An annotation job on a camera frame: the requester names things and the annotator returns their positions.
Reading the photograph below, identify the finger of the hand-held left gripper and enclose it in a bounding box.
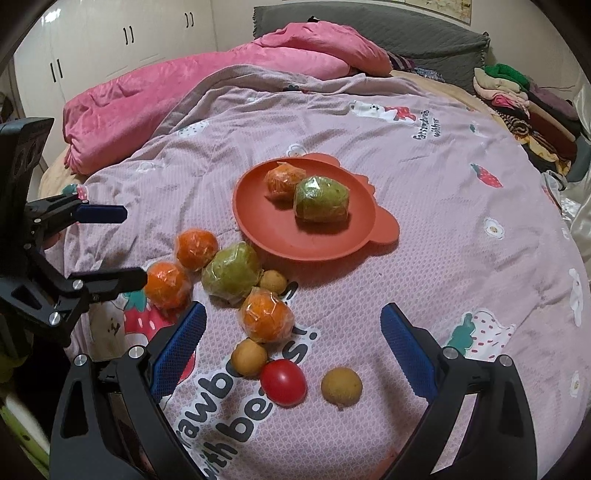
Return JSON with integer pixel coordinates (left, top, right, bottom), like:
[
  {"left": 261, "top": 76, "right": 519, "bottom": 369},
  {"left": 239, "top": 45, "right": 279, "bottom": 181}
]
[
  {"left": 25, "top": 194, "right": 128, "bottom": 250},
  {"left": 46, "top": 267, "right": 148, "bottom": 324}
]

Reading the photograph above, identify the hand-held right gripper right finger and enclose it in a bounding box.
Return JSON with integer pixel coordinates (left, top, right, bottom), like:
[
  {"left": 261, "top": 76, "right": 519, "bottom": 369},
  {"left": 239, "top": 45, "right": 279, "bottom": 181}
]
[{"left": 379, "top": 302, "right": 539, "bottom": 480}]

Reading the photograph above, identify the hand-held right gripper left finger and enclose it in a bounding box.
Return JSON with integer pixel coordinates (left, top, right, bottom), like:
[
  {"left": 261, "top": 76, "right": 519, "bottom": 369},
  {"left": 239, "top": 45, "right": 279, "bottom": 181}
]
[{"left": 48, "top": 301, "right": 208, "bottom": 480}]

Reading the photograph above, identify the plastic-wrapped orange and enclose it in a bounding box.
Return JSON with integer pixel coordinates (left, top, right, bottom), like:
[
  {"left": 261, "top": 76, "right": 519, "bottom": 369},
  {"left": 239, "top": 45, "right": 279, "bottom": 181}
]
[
  {"left": 144, "top": 261, "right": 192, "bottom": 310},
  {"left": 175, "top": 229, "right": 219, "bottom": 271},
  {"left": 239, "top": 287, "right": 295, "bottom": 343},
  {"left": 265, "top": 161, "right": 308, "bottom": 201}
]

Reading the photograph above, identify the small brown longan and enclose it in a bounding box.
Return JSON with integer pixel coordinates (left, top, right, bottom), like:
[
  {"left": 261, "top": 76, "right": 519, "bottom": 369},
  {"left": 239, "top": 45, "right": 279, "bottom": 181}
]
[
  {"left": 259, "top": 270, "right": 288, "bottom": 295},
  {"left": 321, "top": 367, "right": 363, "bottom": 409},
  {"left": 230, "top": 338, "right": 269, "bottom": 377}
]

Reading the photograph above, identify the plastic-wrapped green citrus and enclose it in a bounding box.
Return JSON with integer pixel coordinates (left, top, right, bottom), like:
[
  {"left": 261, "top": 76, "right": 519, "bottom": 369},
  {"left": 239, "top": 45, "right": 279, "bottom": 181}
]
[
  {"left": 201, "top": 242, "right": 263, "bottom": 305},
  {"left": 293, "top": 175, "right": 350, "bottom": 223}
]

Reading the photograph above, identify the orange silicone plate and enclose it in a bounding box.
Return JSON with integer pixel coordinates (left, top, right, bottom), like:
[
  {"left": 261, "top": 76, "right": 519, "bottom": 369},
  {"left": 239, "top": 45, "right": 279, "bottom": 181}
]
[{"left": 232, "top": 152, "right": 400, "bottom": 260}]

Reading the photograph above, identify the person's left forearm green sleeve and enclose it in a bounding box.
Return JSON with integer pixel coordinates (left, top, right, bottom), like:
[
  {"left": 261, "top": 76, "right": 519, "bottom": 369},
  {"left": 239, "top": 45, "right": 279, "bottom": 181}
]
[{"left": 0, "top": 351, "right": 21, "bottom": 384}]

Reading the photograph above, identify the red tomato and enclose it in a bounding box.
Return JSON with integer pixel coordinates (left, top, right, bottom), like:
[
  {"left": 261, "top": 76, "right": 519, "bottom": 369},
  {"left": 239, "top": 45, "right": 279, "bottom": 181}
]
[{"left": 259, "top": 359, "right": 308, "bottom": 407}]

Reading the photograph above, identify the printed pink blanket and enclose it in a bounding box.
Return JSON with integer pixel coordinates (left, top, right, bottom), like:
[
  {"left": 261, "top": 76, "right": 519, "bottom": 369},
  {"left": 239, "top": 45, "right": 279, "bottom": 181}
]
[{"left": 60, "top": 65, "right": 587, "bottom": 480}]

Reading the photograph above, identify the white wardrobe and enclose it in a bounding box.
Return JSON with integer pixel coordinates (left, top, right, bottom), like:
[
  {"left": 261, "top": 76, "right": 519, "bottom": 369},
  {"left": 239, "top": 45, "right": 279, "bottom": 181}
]
[{"left": 14, "top": 0, "right": 232, "bottom": 118}]

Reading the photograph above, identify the pink fleece blanket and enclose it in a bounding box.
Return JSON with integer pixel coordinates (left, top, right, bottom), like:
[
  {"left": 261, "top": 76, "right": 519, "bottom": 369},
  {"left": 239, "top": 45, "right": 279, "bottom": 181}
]
[{"left": 62, "top": 21, "right": 393, "bottom": 175}]

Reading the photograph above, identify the pile of folded clothes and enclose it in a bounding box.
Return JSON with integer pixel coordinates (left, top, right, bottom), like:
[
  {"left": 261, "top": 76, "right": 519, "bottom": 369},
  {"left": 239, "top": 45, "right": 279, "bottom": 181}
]
[{"left": 473, "top": 64, "right": 583, "bottom": 176}]

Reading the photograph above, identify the dark patterned cloth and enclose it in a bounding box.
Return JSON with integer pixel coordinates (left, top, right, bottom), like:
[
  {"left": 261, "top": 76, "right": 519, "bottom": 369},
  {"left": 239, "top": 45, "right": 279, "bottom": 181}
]
[{"left": 388, "top": 53, "right": 446, "bottom": 83}]

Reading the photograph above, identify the grey quilted headboard cover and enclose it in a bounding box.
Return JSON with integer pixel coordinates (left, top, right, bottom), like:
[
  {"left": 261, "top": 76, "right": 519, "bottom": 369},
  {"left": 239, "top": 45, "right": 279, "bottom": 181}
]
[{"left": 253, "top": 6, "right": 491, "bottom": 88}]

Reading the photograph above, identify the wall poster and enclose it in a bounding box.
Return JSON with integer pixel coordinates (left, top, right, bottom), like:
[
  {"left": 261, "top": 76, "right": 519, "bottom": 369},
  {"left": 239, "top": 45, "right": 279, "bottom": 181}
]
[{"left": 416, "top": 0, "right": 472, "bottom": 26}]

